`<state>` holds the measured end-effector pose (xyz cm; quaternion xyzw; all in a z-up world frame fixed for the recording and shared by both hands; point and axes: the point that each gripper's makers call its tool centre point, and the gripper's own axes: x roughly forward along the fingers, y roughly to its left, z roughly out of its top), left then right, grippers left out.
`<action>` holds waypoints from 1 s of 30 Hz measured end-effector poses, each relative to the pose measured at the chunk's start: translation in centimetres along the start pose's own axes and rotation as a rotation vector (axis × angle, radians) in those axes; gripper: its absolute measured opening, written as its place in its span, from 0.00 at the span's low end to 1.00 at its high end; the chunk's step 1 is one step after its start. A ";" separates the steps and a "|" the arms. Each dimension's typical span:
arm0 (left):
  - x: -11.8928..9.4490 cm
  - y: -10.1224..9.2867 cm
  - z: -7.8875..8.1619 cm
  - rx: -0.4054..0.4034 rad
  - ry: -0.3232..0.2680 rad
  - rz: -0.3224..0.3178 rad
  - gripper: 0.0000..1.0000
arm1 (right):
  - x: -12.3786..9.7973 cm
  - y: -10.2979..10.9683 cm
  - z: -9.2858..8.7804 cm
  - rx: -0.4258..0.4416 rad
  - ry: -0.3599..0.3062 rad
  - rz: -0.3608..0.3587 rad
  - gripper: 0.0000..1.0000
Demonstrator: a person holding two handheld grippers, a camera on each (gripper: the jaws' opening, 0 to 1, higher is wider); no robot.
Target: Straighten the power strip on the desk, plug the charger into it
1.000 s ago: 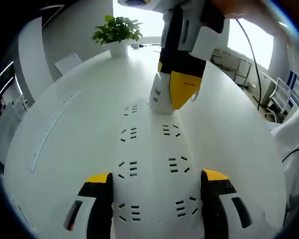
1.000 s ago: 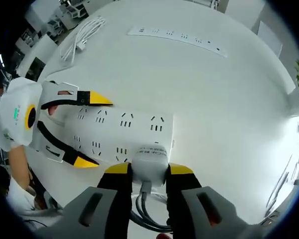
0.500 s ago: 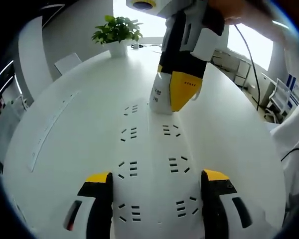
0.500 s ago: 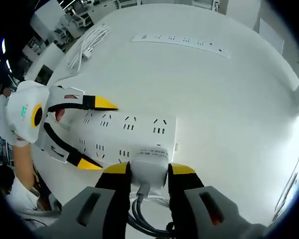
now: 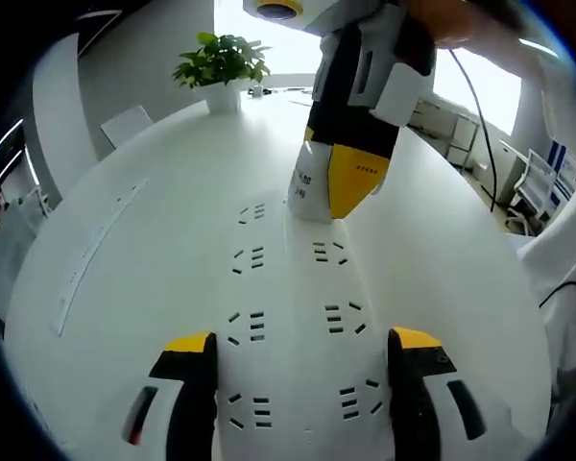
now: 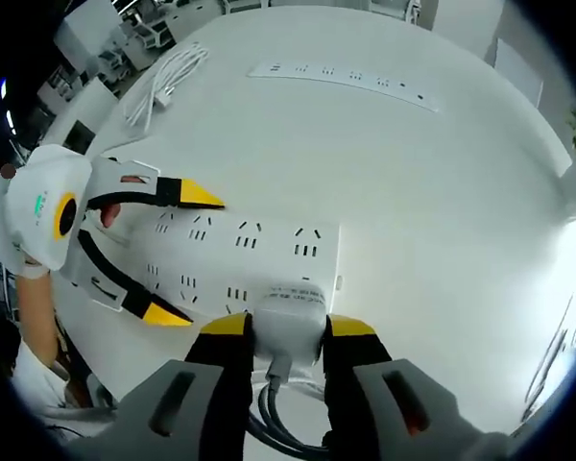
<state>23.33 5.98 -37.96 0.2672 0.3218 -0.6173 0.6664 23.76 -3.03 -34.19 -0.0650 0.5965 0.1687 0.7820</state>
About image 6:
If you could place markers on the long flat white power strip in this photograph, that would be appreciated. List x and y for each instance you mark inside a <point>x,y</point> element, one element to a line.
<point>341,79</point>

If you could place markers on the person's left hand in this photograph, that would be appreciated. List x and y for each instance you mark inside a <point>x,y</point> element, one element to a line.
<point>109,216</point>

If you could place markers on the white charger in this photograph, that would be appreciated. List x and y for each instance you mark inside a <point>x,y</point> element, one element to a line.
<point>290,322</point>

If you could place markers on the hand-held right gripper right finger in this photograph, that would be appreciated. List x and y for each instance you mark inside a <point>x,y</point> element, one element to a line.
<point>389,413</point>

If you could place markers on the white desk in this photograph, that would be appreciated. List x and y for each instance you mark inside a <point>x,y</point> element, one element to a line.
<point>365,168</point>

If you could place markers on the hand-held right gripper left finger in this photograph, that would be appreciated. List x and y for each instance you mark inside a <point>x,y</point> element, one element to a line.
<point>182,413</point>

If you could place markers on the person's white clothing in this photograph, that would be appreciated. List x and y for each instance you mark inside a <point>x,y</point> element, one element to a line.
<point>38,389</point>

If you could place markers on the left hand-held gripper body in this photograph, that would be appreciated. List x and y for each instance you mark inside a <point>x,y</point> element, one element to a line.
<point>33,211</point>

